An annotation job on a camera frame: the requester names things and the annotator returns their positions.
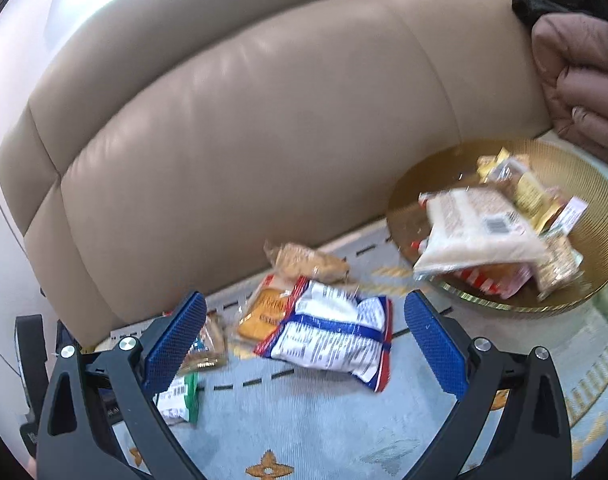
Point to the black cloth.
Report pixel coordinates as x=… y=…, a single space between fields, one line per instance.
x=559 y=2

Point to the orange cracker packet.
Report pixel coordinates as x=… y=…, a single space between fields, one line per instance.
x=264 y=315

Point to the small brown grain bar packet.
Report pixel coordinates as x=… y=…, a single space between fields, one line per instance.
x=556 y=260

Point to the brown snack packet blue print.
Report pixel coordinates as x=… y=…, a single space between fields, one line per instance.
x=211 y=345

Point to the blue and white snack packet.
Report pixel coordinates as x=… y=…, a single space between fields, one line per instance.
x=329 y=340

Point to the yellow-edged clear bread packet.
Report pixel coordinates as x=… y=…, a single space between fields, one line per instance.
x=529 y=192

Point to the clear packet of brown snacks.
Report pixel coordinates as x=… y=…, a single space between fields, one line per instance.
x=304 y=260

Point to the red biscuit packet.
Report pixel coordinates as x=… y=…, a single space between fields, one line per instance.
x=489 y=280

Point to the gold ribbed bowl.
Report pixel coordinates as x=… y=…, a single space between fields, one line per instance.
x=584 y=180

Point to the beige leather sofa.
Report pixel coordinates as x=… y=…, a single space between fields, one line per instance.
x=233 y=135

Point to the pale purple snack packet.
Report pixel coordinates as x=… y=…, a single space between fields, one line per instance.
x=571 y=210

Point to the light blue printed blanket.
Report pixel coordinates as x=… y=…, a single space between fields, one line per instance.
x=309 y=425

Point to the green and white snack packet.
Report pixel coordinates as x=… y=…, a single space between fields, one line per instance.
x=178 y=400

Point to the brown pink puffer jacket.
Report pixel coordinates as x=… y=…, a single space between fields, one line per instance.
x=584 y=85

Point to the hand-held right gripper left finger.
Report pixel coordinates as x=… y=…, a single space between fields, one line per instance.
x=176 y=350

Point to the large white bread packet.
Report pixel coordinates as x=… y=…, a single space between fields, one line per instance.
x=474 y=240

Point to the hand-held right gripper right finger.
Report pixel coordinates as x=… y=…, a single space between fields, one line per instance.
x=434 y=350

